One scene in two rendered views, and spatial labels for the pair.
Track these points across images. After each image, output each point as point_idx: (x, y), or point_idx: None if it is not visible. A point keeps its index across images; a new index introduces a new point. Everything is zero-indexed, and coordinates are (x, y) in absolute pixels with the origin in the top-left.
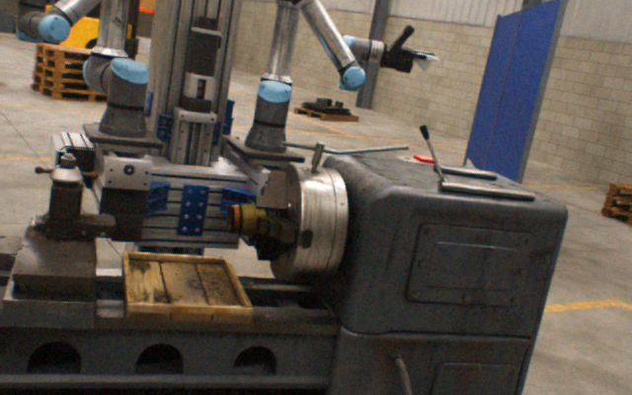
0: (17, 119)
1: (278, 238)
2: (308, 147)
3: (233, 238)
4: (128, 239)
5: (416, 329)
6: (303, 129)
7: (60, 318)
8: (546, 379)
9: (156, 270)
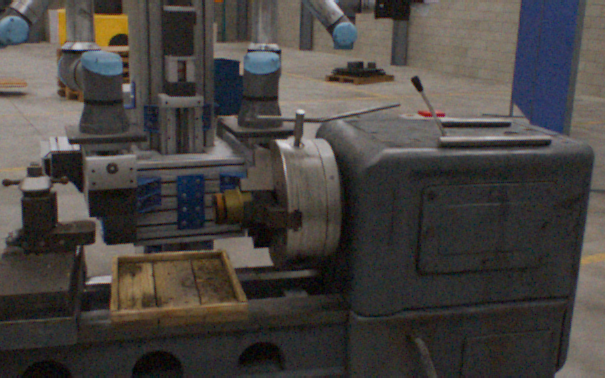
0: (45, 128)
1: (267, 223)
2: (287, 119)
3: (238, 226)
4: (124, 241)
5: (434, 304)
6: (336, 97)
7: (39, 337)
8: None
9: (148, 271)
